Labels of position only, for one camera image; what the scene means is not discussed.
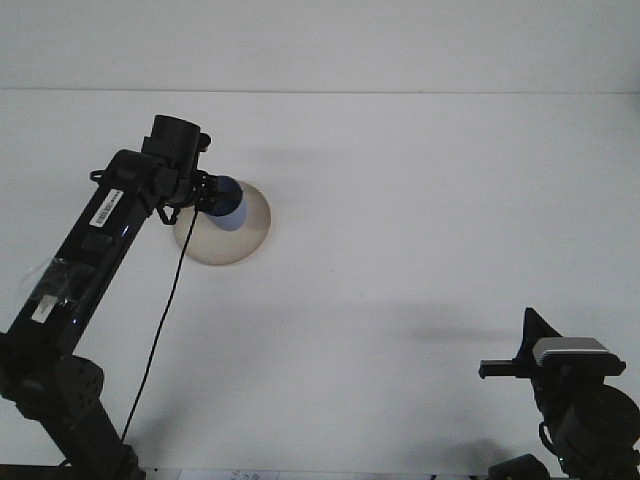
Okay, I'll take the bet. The pale blue cup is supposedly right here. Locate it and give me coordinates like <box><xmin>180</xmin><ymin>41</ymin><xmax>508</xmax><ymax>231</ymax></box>
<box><xmin>207</xmin><ymin>175</ymin><xmax>250</xmax><ymax>232</ymax></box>

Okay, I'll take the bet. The pale round plate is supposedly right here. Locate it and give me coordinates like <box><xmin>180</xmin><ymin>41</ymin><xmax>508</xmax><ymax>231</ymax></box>
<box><xmin>172</xmin><ymin>178</ymin><xmax>274</xmax><ymax>268</ymax></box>

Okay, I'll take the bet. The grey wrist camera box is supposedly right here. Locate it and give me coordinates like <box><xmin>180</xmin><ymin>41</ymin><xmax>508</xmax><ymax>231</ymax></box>
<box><xmin>532</xmin><ymin>337</ymin><xmax>627</xmax><ymax>376</ymax></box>

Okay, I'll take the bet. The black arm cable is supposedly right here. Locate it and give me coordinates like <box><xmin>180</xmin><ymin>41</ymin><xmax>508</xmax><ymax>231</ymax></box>
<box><xmin>538</xmin><ymin>421</ymin><xmax>569</xmax><ymax>471</ymax></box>
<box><xmin>121</xmin><ymin>207</ymin><xmax>199</xmax><ymax>446</ymax></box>

